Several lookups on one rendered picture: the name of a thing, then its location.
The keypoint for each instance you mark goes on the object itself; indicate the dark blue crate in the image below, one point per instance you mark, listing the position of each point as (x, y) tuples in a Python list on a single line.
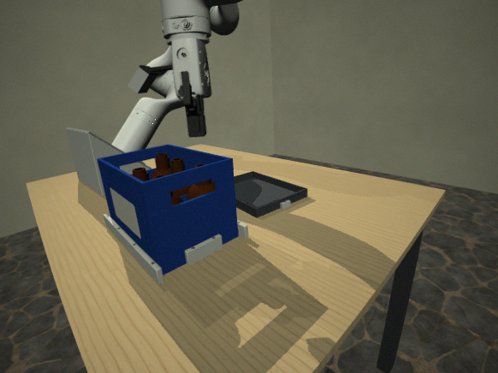
[(143, 209)]

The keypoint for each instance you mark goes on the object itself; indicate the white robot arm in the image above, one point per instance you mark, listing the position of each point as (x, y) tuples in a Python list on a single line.
[(179, 18)]

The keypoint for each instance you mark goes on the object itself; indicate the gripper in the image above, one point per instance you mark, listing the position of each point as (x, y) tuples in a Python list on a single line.
[(194, 76)]

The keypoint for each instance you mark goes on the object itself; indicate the brown bottle with red base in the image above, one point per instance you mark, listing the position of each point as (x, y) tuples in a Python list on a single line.
[(177, 165)]

